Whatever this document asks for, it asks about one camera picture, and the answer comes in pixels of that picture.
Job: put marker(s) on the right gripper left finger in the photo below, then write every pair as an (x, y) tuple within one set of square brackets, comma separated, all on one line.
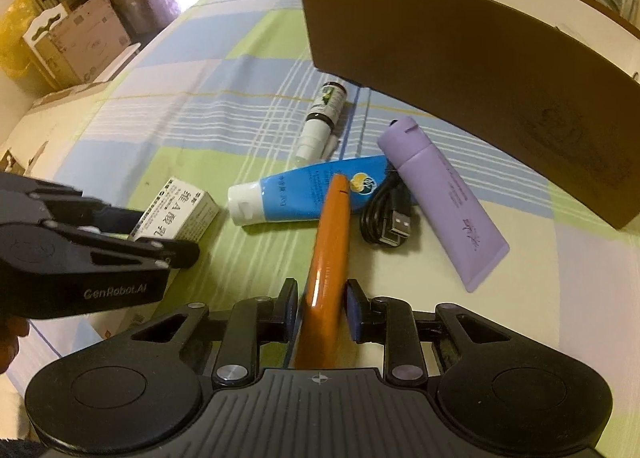
[(251, 324)]

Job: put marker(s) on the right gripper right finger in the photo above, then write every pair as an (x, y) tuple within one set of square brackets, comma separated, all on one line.
[(388, 322)]

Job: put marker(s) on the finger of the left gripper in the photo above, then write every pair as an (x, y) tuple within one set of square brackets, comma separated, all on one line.
[(69, 251), (31, 201)]

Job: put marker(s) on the orange pen-shaped tool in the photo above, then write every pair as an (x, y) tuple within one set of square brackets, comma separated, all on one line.
[(322, 304)]

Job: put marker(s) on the white medicine box chinese text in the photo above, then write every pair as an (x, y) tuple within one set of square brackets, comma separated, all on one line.
[(179, 211)]

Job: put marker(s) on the small white dropper bottle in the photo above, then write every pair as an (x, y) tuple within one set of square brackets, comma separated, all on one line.
[(320, 122)]

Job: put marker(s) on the person's left hand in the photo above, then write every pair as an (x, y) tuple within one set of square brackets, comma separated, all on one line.
[(12, 329)]

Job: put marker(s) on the purple cream tube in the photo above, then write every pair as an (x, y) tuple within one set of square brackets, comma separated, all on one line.
[(473, 243)]

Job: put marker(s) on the blue white cream tube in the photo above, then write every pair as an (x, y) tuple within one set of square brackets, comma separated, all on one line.
[(298, 194)]

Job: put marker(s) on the yellow plastic bag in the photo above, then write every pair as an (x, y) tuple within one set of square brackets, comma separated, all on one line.
[(14, 52)]

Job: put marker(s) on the cardboard carton on floor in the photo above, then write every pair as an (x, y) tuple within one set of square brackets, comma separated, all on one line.
[(71, 48)]

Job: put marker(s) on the checkered pastel tablecloth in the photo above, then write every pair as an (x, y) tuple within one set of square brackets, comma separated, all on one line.
[(219, 98)]

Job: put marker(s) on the brown cardboard storage box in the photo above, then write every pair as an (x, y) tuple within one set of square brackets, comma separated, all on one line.
[(553, 83)]

